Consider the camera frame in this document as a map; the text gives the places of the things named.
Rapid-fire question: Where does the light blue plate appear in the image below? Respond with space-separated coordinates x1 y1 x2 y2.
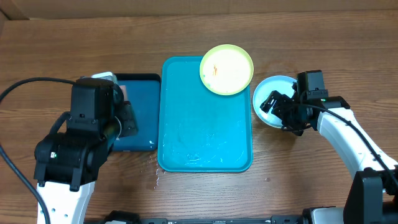
252 75 296 129

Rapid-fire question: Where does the yellow plate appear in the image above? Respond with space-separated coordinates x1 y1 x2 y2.
200 44 254 96

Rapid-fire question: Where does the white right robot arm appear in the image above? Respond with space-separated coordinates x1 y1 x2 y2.
252 70 397 223

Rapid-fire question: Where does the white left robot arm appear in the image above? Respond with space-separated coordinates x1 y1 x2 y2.
34 78 137 223

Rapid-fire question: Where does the black water tray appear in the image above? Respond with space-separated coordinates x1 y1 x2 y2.
114 73 161 152

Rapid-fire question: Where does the blue serving tray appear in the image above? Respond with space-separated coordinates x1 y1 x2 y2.
157 56 253 172

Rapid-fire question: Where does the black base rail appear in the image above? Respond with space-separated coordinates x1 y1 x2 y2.
84 210 311 224

